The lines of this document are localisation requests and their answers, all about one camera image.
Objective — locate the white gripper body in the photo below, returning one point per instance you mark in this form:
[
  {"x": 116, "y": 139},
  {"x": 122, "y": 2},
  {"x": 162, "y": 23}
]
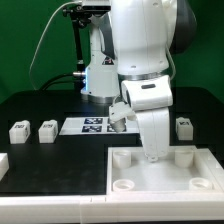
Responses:
[{"x": 154, "y": 128}]

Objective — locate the white square tabletop part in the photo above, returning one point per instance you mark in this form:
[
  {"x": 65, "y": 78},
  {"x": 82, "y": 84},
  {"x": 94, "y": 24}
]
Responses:
[{"x": 183, "y": 169}]

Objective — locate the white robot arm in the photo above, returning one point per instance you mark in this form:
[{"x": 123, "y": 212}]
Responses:
[{"x": 131, "y": 46}]

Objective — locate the white front obstacle bar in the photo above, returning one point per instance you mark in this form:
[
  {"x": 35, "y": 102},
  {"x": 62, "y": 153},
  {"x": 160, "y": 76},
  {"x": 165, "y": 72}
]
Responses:
[{"x": 111, "y": 209}]

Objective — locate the white obstacle bar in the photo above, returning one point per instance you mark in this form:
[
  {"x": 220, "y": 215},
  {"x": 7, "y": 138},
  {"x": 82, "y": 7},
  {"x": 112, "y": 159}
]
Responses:
[
  {"x": 111, "y": 209},
  {"x": 4, "y": 164}
]

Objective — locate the white sheet with AprilTags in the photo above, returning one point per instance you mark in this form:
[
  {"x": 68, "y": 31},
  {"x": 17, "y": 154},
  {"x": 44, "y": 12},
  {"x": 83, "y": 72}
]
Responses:
[{"x": 86, "y": 126}]

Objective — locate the white left obstacle bar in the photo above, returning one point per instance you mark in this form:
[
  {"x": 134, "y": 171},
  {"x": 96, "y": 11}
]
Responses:
[{"x": 4, "y": 164}]

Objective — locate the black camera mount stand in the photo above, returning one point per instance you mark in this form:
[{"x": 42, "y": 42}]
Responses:
[{"x": 79, "y": 19}]

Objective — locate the grey camera on stand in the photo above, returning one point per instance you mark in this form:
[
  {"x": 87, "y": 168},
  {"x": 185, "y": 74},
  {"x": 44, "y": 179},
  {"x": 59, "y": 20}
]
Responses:
[{"x": 96, "y": 5}]

